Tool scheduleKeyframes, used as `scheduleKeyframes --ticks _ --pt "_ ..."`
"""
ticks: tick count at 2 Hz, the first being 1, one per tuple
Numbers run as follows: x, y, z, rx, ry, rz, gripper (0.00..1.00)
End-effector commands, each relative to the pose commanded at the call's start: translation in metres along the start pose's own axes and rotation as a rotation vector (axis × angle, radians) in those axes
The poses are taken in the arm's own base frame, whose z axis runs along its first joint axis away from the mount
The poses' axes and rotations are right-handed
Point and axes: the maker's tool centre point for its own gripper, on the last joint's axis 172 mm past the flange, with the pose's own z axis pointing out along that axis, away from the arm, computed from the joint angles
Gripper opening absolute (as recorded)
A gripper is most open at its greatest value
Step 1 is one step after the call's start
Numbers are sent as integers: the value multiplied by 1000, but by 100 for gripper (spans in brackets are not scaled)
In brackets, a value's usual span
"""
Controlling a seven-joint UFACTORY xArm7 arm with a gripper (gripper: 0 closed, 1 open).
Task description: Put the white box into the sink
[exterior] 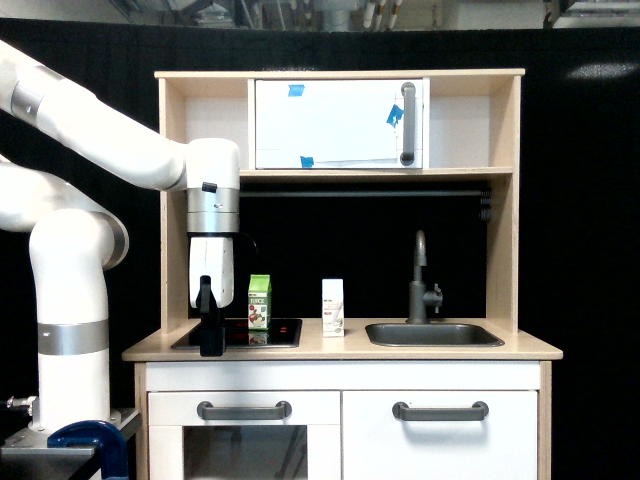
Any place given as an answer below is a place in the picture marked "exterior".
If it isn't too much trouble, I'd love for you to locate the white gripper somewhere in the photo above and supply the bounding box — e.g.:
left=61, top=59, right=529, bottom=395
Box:
left=189, top=235, right=234, bottom=357

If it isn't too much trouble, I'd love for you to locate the white milk carton box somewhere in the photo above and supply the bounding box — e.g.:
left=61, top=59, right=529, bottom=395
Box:
left=322, top=279, right=344, bottom=337

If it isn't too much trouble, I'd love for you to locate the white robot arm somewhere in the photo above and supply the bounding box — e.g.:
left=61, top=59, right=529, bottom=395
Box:
left=1, top=44, right=240, bottom=432

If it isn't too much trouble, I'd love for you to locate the grey sink basin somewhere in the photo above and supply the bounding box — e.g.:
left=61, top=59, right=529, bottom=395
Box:
left=365, top=323, right=504, bottom=347

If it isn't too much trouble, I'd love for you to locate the green juice carton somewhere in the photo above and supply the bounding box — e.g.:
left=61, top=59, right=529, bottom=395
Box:
left=247, top=274, right=272, bottom=330

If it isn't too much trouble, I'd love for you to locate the black induction stove top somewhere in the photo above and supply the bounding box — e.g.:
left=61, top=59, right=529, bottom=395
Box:
left=171, top=318, right=303, bottom=350

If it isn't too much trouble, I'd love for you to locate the wooden toy kitchen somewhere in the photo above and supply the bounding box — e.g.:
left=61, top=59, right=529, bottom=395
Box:
left=123, top=68, right=562, bottom=479

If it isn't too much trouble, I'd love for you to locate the blue clamp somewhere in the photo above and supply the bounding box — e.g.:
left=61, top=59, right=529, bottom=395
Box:
left=47, top=420, right=129, bottom=479

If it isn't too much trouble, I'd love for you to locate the blue tape bottom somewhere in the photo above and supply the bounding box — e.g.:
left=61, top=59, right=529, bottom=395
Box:
left=300, top=156, right=314, bottom=169

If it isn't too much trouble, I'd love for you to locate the blue tape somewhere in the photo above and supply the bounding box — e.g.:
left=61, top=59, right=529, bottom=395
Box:
left=387, top=104, right=404, bottom=128
left=288, top=84, right=305, bottom=97
left=300, top=156, right=314, bottom=169

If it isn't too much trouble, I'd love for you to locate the grey faucet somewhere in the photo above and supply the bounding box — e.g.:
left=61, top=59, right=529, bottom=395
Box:
left=406, top=230, right=443, bottom=324

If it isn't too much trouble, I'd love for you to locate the blue tape top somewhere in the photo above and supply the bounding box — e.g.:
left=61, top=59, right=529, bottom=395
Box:
left=288, top=84, right=305, bottom=97

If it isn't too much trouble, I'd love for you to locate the blue tape right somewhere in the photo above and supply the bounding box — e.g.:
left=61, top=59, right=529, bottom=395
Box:
left=387, top=104, right=404, bottom=128

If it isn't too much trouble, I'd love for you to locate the grey oven door handle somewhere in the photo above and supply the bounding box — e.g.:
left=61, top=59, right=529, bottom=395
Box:
left=196, top=401, right=292, bottom=421

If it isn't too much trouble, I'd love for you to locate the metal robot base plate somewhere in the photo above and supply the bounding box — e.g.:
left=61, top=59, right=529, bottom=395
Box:
left=0, top=407, right=142, bottom=480

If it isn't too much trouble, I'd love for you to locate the grey microwave handle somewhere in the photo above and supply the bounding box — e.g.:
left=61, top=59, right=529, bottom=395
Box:
left=400, top=82, right=416, bottom=166

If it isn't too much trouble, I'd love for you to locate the grey cabinet door handle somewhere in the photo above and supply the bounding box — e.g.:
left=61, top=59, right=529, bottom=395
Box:
left=392, top=401, right=489, bottom=422

